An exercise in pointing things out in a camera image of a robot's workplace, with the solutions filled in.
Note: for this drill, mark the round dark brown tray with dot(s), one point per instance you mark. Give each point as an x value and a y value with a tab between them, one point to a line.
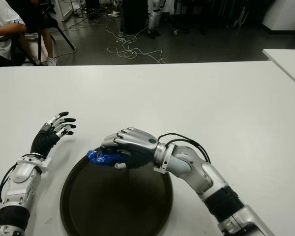
118	204

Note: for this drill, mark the white cupboard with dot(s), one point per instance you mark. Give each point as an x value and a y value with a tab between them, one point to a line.
64	8

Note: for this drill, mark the bare-legged person with white shoes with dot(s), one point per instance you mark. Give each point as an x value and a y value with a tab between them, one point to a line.
48	41

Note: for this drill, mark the silver humanoid robot legs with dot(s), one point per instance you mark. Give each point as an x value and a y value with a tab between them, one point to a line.
154	17

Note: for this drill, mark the black cabinet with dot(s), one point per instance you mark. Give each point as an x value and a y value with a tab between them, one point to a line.
135	14

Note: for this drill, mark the white side table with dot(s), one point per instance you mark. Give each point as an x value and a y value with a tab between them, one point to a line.
287	59

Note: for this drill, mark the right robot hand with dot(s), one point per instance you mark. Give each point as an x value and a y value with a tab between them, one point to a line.
140	145

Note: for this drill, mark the white pedestal with black base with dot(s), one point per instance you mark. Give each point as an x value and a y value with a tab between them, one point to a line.
282	12

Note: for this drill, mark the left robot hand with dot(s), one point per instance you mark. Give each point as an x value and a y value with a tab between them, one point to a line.
43	142

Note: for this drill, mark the black chair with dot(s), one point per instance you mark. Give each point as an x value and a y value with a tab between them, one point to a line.
48	20

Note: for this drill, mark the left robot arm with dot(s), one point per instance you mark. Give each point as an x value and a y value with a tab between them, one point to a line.
20	177

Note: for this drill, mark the white power strip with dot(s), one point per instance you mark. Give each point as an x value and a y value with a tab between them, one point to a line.
114	13

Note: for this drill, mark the seated person in white shirt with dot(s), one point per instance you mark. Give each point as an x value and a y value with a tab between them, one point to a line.
0	24

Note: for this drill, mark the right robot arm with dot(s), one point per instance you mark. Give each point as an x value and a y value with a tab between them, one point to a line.
186	159

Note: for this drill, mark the grey folded metal frame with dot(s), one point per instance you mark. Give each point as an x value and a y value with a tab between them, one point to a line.
241	18

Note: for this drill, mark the blue Oreo cookie pack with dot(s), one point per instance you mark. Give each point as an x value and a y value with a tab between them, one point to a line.
100	158

